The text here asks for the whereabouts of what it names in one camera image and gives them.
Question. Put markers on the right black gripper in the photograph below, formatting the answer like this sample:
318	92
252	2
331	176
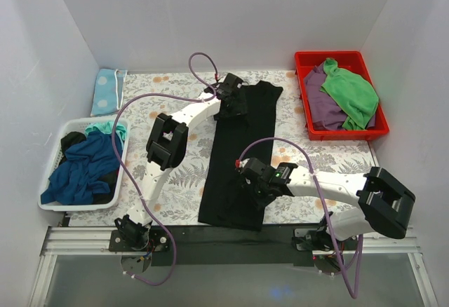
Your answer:
253	188

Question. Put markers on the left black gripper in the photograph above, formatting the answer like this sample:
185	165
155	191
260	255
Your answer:
233	106

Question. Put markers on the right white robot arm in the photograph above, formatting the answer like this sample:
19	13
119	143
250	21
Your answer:
379	202

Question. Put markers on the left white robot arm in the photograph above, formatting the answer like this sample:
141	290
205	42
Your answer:
166	148

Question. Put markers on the floral table mat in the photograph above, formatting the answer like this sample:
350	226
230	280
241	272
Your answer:
180	198

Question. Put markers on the red plastic bin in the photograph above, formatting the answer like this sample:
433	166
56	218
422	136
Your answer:
352	60

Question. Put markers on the purple t-shirt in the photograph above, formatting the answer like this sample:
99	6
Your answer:
325	113

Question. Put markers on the green t-shirt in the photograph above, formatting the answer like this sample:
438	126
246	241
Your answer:
352	93

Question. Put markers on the blue polka dot cloth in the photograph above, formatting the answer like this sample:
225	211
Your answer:
108	91

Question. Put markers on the teal t-shirt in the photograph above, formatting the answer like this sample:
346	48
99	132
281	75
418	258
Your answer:
107	128

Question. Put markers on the white laundry basket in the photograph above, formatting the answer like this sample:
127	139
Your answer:
79	125

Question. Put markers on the blue t-shirt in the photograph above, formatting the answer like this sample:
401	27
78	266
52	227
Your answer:
89	174

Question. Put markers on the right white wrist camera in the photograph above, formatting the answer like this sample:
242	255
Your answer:
240	164

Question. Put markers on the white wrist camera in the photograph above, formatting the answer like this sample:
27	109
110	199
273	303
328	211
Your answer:
240	164
210	89

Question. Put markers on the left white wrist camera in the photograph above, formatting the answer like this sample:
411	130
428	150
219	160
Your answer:
210	89

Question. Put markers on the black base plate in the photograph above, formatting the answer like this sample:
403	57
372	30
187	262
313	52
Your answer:
294	244

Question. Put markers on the aluminium mounting rail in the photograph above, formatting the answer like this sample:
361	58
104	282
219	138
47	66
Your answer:
98	239

